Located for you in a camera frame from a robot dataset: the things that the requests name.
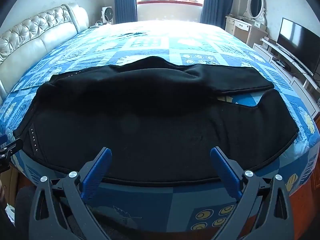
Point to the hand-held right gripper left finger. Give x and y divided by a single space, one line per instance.
97 171

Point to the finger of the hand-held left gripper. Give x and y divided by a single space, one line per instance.
13 146

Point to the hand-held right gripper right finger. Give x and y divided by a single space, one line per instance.
225 171

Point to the black pants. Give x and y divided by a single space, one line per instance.
150 117

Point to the cream tufted leather headboard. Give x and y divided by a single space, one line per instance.
37 35

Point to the white television stand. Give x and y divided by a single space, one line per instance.
297 80

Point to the black set-top box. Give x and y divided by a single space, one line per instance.
283 65

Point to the blue patchwork bed sheet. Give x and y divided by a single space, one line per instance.
150 45

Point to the cream dressing table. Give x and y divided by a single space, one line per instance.
240 28

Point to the white power strip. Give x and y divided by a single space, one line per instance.
94 26

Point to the black flat television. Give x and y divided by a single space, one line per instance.
297 42

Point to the white box fan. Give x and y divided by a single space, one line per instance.
108 15

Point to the blue curtain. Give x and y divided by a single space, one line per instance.
217 2
125 0

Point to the white oval vanity mirror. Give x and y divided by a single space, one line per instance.
255 3

